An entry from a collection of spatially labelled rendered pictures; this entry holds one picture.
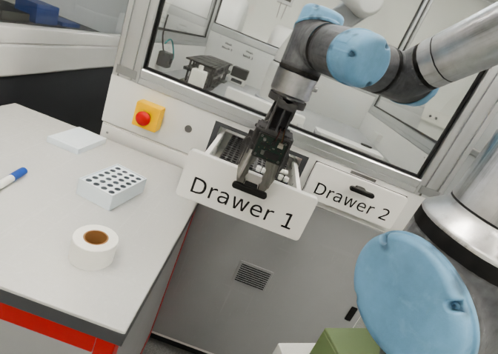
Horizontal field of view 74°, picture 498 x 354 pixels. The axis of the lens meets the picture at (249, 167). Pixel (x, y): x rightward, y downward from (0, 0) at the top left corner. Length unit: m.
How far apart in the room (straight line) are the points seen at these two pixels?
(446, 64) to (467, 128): 0.55
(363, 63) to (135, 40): 0.69
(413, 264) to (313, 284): 0.90
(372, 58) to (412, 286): 0.30
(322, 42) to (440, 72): 0.17
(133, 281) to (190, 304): 0.72
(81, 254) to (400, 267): 0.45
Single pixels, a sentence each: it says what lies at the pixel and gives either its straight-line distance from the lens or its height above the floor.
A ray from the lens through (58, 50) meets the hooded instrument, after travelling 1.45.
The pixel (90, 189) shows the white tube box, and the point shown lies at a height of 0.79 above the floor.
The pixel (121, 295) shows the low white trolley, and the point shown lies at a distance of 0.58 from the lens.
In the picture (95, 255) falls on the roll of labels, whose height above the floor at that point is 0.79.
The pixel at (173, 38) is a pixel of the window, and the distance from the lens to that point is 1.00.
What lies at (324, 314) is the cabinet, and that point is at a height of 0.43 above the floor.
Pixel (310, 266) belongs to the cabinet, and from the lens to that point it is 1.16.
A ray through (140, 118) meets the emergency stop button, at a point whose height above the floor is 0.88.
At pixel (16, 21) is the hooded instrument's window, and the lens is 1.30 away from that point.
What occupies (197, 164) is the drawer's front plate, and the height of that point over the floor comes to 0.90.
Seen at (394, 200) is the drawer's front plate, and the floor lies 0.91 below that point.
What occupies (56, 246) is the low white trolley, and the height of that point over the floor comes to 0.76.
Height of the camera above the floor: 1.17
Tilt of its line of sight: 20 degrees down
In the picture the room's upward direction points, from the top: 22 degrees clockwise
